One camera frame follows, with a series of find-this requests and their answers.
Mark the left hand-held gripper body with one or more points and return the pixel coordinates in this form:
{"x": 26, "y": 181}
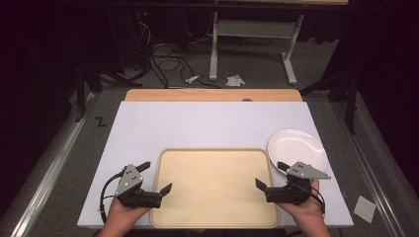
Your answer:
{"x": 128, "y": 181}

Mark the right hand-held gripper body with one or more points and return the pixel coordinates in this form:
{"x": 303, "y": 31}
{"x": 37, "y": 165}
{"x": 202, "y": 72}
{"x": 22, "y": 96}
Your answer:
{"x": 293, "y": 192}

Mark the white plate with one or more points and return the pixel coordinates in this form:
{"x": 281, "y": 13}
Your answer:
{"x": 296, "y": 148}

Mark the beige plastic tray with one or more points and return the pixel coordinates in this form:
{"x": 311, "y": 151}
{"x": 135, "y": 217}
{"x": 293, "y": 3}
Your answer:
{"x": 214, "y": 184}

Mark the person's right hand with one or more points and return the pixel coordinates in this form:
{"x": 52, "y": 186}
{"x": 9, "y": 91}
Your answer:
{"x": 308, "y": 212}

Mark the person's left hand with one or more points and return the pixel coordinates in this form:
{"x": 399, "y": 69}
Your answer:
{"x": 122, "y": 215}

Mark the white board mat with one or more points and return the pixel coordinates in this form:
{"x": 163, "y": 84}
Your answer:
{"x": 197, "y": 125}

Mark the flat white paper sheet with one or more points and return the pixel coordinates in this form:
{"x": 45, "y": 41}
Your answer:
{"x": 365, "y": 209}

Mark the grey table grommet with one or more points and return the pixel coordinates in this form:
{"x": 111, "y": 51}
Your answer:
{"x": 247, "y": 100}

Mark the wooden table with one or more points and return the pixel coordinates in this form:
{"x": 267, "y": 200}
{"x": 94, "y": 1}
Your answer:
{"x": 197, "y": 95}

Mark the black metal stand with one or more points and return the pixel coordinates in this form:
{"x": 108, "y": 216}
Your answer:
{"x": 80, "y": 92}
{"x": 351, "y": 98}

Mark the crumpled white paper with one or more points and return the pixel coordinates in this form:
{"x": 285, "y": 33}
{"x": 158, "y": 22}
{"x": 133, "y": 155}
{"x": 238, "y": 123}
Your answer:
{"x": 235, "y": 81}

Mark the small white paper scrap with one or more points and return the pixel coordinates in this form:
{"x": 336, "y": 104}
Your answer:
{"x": 192, "y": 79}

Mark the aluminium floor rail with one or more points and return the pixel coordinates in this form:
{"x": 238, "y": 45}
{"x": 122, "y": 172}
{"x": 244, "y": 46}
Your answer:
{"x": 49, "y": 174}
{"x": 369, "y": 171}

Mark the white desk frame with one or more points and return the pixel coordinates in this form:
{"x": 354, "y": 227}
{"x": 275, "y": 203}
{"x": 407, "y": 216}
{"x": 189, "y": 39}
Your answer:
{"x": 213, "y": 49}

